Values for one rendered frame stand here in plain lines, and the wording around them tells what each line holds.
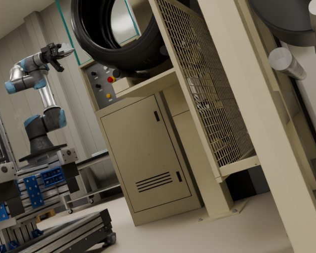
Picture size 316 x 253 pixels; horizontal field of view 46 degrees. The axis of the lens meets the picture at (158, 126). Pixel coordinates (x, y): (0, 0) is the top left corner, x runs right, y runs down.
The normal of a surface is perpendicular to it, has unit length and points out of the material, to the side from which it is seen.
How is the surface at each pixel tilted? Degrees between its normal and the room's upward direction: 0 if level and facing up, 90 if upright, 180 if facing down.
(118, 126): 90
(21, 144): 90
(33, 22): 90
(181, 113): 90
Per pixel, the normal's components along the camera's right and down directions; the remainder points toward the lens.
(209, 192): -0.40, 0.09
